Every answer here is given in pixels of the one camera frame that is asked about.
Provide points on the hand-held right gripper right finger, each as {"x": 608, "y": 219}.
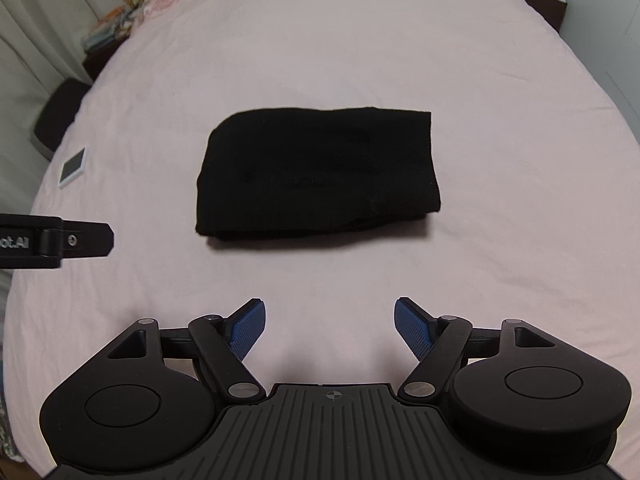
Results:
{"x": 412, "y": 327}

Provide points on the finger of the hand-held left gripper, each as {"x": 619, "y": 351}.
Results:
{"x": 92, "y": 240}

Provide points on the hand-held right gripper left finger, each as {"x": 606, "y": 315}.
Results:
{"x": 247, "y": 330}

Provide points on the black pants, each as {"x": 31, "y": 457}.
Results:
{"x": 315, "y": 170}

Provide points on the small white flat device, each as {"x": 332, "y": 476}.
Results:
{"x": 73, "y": 167}

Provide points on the black chair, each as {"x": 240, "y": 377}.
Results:
{"x": 57, "y": 115}

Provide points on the white curtain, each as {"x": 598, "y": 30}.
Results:
{"x": 30, "y": 50}

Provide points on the bed with pink sheet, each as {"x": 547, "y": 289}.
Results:
{"x": 325, "y": 50}

